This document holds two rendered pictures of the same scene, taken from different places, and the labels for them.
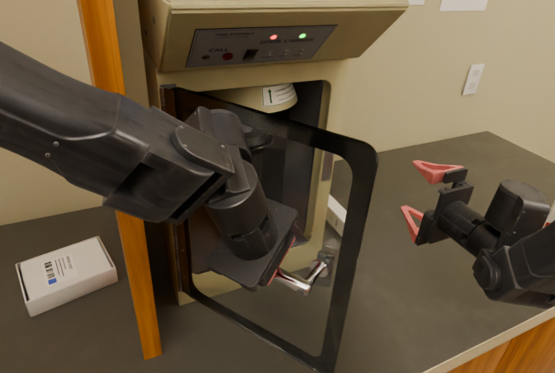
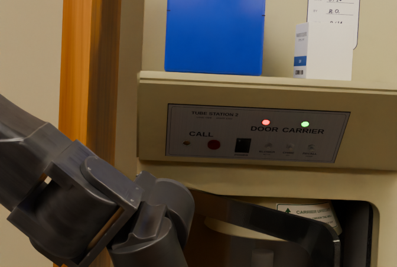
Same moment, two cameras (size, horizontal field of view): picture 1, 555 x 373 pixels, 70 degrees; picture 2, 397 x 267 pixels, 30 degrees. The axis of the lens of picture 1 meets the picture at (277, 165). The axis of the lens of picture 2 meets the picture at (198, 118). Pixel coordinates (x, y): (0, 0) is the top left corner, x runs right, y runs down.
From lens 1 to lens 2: 0.34 m
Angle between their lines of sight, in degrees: 35
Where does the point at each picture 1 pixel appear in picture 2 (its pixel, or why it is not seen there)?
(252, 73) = (257, 179)
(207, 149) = (114, 182)
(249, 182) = (159, 233)
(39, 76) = not seen: outside the picture
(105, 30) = (77, 97)
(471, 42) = not seen: outside the picture
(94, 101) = (22, 119)
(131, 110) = (52, 133)
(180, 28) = (151, 101)
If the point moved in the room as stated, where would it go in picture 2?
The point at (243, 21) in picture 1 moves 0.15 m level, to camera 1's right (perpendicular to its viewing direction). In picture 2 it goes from (221, 97) to (367, 106)
